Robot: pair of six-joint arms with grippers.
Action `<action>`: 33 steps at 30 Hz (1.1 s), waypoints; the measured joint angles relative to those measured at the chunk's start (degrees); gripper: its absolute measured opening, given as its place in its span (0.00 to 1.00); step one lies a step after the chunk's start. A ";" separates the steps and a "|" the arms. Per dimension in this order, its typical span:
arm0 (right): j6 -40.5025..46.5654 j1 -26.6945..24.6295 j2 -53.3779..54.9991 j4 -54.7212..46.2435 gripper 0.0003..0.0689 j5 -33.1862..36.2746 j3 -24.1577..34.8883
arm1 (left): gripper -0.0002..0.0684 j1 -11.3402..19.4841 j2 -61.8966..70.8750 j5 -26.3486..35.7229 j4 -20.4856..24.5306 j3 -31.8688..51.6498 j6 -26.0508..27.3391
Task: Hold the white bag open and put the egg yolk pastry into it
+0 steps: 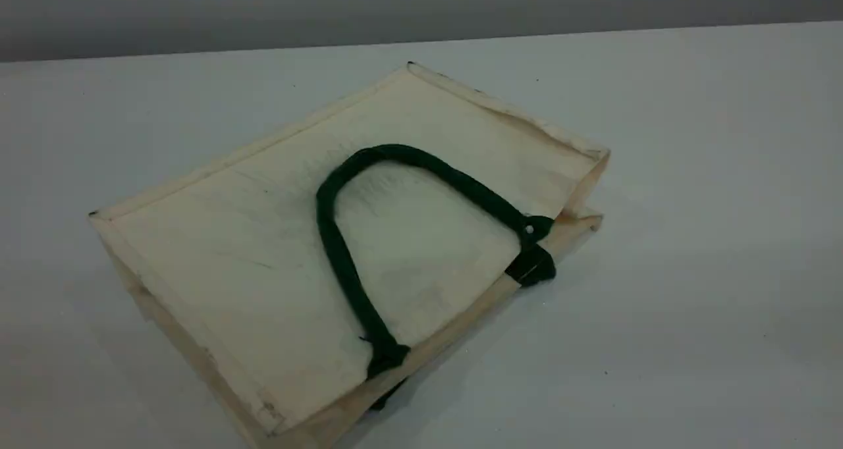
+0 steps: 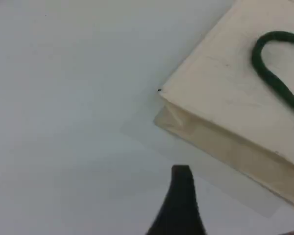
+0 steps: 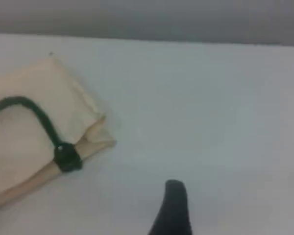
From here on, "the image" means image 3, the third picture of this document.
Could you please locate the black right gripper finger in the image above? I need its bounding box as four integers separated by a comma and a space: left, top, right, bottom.
147, 179, 194, 235

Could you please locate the dark green rope handle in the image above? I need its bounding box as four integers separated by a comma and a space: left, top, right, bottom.
0, 95, 84, 173

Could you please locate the cream white fabric handbag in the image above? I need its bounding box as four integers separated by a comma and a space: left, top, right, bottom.
0, 57, 117, 212

